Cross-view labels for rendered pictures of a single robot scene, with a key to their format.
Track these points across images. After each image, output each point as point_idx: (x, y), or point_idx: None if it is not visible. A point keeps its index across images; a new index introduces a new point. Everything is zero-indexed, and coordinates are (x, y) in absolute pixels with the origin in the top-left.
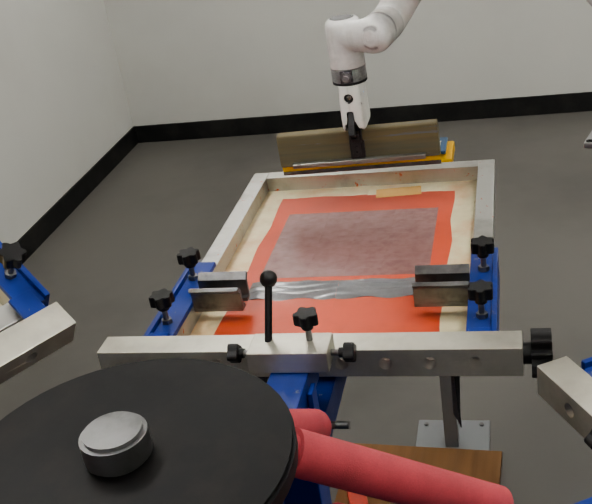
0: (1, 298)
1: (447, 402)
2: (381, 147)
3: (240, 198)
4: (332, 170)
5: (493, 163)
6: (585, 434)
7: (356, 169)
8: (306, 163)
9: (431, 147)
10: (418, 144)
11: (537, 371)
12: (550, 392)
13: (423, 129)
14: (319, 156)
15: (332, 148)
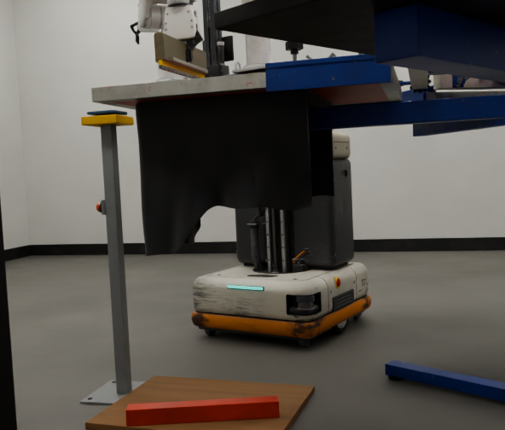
0: None
1: (126, 345)
2: (194, 60)
3: (142, 83)
4: (177, 72)
5: None
6: (473, 84)
7: (183, 74)
8: (177, 58)
9: (205, 67)
10: (202, 63)
11: (442, 75)
12: (450, 79)
13: (203, 54)
14: (177, 56)
15: (180, 52)
